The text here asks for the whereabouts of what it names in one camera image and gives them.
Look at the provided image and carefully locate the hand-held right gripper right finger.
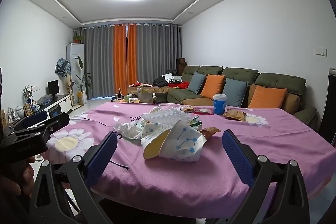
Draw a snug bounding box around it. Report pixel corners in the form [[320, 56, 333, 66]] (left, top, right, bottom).
[[222, 129, 310, 224]]

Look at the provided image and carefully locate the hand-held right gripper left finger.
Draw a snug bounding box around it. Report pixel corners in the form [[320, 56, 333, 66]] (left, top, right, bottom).
[[29, 131, 118, 224]]

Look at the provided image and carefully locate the white foam fruit net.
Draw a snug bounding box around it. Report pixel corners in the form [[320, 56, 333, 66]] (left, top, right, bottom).
[[142, 105, 187, 125]]

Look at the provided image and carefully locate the person's left hand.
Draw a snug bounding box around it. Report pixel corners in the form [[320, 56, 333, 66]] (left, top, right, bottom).
[[0, 156, 36, 199]]

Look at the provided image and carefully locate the large-leaf plant in yellow pot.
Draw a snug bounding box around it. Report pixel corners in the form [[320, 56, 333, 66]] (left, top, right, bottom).
[[73, 55, 92, 105]]

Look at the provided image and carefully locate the orange cushion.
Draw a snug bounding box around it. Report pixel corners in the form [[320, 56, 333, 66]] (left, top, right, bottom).
[[248, 85, 287, 109], [201, 74, 226, 101]]

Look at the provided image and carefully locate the orange curtain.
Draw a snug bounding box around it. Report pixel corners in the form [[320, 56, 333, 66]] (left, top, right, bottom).
[[113, 24, 138, 95]]

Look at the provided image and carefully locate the beige tall stand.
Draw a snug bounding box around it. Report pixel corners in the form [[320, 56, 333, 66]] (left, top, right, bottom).
[[66, 74, 73, 107]]

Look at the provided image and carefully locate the brown cardboard box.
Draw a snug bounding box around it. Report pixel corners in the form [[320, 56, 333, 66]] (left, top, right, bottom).
[[176, 58, 188, 75]]

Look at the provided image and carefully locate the grey curtain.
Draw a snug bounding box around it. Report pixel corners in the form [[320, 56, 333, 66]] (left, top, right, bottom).
[[81, 26, 115, 100], [136, 23, 183, 83]]

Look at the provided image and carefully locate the black blue-lit box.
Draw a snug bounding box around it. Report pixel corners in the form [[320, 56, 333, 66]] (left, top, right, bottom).
[[49, 106, 62, 118]]

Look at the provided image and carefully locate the white standing air conditioner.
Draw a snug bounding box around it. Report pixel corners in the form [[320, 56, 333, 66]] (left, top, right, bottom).
[[66, 43, 84, 107]]

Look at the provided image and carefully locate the pink floral blanket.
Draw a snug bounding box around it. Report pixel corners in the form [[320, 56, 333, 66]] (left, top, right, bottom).
[[43, 101, 336, 205]]

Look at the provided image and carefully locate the cluster of gold-lidded jars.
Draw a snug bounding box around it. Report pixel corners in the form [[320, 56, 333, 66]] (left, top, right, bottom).
[[123, 88, 158, 104]]

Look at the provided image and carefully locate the black monitor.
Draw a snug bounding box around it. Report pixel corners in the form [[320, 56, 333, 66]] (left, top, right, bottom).
[[47, 80, 60, 99]]

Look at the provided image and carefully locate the coffee table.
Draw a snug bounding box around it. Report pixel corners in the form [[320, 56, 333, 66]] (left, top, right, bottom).
[[111, 93, 169, 104]]

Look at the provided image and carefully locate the blue cup with white lid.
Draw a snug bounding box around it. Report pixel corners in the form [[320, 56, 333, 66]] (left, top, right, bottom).
[[213, 94, 227, 115]]

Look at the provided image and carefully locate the black chair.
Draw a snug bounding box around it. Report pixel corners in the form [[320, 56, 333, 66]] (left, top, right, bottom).
[[317, 68, 336, 148]]

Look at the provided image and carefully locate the white tv cabinet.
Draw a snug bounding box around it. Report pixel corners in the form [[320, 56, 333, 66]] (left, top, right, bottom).
[[7, 93, 73, 132]]

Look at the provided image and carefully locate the olive plant in blue vase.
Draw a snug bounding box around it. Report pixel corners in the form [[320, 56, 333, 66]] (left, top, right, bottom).
[[23, 85, 35, 106]]

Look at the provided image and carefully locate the dark brown snack wrapper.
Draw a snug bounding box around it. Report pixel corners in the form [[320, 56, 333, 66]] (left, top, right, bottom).
[[224, 109, 247, 122]]

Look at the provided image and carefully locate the green snack wrapper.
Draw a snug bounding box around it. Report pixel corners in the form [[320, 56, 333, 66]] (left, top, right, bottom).
[[190, 116, 203, 132]]

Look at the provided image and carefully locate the cellophane gift basket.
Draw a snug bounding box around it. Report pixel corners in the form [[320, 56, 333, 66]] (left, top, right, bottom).
[[7, 108, 18, 122]]

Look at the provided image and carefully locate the brown padded ottoman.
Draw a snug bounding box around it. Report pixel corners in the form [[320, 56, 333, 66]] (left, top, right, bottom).
[[128, 85, 169, 95]]

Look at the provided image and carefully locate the grey-blue cushion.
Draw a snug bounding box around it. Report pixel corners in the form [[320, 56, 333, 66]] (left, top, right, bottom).
[[188, 72, 207, 94], [222, 78, 249, 107]]

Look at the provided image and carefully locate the blue patterned bag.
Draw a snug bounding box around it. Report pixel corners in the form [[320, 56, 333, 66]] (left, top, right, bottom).
[[37, 95, 56, 106]]

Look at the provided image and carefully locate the blue patterned cloth cover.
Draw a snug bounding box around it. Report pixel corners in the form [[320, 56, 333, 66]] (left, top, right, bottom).
[[55, 57, 71, 75]]

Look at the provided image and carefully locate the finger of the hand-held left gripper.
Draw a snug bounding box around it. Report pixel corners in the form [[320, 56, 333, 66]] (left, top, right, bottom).
[[39, 112, 70, 139], [10, 110, 49, 132]]

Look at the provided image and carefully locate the green sofa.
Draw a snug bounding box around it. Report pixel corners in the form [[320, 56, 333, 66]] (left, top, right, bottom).
[[168, 65, 319, 130]]

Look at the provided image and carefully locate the red and white packet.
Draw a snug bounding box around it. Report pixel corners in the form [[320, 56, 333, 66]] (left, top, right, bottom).
[[193, 108, 214, 116]]

